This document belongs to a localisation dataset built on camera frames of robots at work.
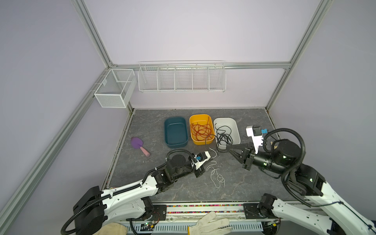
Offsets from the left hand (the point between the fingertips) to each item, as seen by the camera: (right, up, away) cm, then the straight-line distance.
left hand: (211, 160), depth 69 cm
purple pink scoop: (-48, +3, +33) cm, 59 cm away
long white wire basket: (-25, +49, +29) cm, 62 cm away
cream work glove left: (-47, -33, 0) cm, 58 cm away
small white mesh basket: (-62, +42, +32) cm, 81 cm away
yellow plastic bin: (-2, +21, +43) cm, 48 cm away
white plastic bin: (+19, +18, +38) cm, 46 cm away
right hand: (+4, +8, -15) cm, 18 cm away
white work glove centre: (-3, -32, 0) cm, 32 cm away
